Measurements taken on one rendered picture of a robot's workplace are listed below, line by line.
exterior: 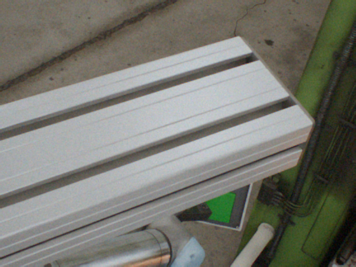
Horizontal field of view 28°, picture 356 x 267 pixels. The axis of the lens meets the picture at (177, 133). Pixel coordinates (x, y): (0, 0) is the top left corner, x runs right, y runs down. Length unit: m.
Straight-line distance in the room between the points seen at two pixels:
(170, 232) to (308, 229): 0.83
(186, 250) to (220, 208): 0.40
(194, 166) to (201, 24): 3.29
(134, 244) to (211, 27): 2.56
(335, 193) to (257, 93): 1.46
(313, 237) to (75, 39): 1.83
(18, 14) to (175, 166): 3.26
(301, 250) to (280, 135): 1.70
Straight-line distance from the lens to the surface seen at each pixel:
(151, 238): 1.26
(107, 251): 1.18
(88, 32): 3.57
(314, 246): 2.11
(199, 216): 1.59
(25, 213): 0.40
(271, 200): 2.02
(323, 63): 1.68
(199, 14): 3.76
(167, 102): 0.45
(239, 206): 1.69
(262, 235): 2.12
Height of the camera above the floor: 2.36
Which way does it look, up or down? 48 degrees down
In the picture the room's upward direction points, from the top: 11 degrees clockwise
